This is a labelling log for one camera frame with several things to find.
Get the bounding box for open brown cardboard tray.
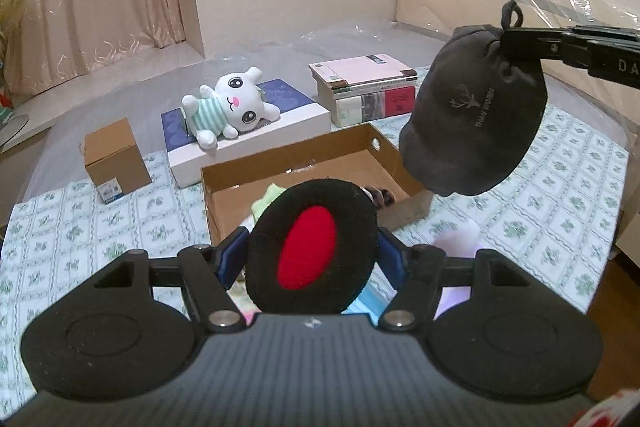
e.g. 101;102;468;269
201;124;433;245

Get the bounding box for blue surgical face mask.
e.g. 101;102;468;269
343;283;396;322

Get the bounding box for white bunny plush toy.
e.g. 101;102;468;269
181;67;281;150

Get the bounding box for cream fluffy towel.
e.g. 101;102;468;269
250;183;285;222

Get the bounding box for dark grey drawstring pouch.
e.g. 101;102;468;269
399;0;548;196

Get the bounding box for white blue flat box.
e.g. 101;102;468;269
160;79;331;188

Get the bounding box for black red round plush pad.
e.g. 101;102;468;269
245;179;378;314

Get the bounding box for purple tissue pack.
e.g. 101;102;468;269
432;219;480;313

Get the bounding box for plastic wrapped headboard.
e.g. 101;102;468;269
394;0;640;128

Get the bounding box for small brown cardboard box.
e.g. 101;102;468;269
84;118;152;205

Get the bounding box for yellow standing fan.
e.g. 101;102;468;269
1;0;29;146

